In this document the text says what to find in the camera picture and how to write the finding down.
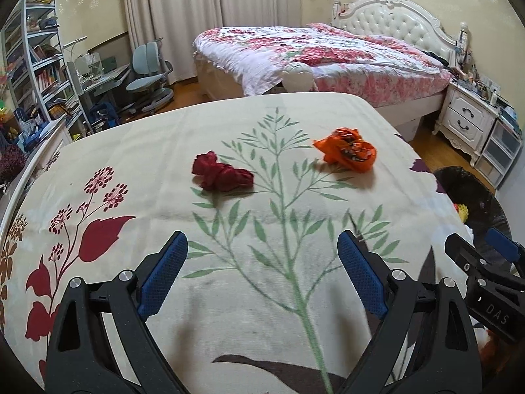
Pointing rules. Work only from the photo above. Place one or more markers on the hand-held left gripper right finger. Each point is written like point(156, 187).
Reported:
point(361, 271)

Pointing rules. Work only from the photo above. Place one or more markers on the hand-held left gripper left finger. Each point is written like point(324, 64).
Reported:
point(164, 271)

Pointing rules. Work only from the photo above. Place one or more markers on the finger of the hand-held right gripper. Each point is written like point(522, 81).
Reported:
point(506, 248)
point(465, 254)

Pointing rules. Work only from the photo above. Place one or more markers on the black waste bin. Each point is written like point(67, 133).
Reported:
point(471, 188)

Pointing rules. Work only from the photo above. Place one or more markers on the dark red cloth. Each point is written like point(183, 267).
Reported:
point(221, 174)

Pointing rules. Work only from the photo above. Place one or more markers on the orange wrapper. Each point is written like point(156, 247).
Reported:
point(346, 152)

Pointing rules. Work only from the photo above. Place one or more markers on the yellow foam fruit net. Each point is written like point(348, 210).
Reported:
point(462, 213)

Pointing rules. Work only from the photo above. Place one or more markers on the clear plastic drawer unit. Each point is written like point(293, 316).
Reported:
point(500, 152)

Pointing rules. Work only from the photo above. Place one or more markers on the floral tablecloth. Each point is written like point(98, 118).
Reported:
point(164, 143)

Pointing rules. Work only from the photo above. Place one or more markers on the stack of small boxes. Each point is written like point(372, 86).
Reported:
point(512, 117)

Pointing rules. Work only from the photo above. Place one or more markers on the white nightstand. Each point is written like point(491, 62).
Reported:
point(465, 119)

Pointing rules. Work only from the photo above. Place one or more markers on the white cardboard box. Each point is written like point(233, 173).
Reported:
point(411, 128)

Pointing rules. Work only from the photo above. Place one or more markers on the blue storage bin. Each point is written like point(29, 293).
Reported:
point(104, 114)

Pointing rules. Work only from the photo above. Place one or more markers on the clutter of small bottles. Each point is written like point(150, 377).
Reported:
point(475, 82)

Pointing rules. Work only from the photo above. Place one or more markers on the dark red dried flowers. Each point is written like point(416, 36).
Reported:
point(12, 164)

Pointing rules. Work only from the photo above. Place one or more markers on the blue-grey desk chair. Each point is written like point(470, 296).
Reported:
point(147, 78)

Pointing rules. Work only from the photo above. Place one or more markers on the grey study desk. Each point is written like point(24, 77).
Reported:
point(104, 80)

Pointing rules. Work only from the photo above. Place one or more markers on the pink floral quilt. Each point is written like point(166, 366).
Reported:
point(307, 53)

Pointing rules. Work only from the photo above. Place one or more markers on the white bookshelf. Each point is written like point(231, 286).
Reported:
point(41, 69)

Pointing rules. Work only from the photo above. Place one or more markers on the white desk lamp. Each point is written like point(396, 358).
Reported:
point(76, 47)

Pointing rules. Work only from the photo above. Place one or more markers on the white tufted bed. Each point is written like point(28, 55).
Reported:
point(389, 12)

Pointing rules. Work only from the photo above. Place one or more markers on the beige curtains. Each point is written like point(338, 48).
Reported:
point(205, 16)

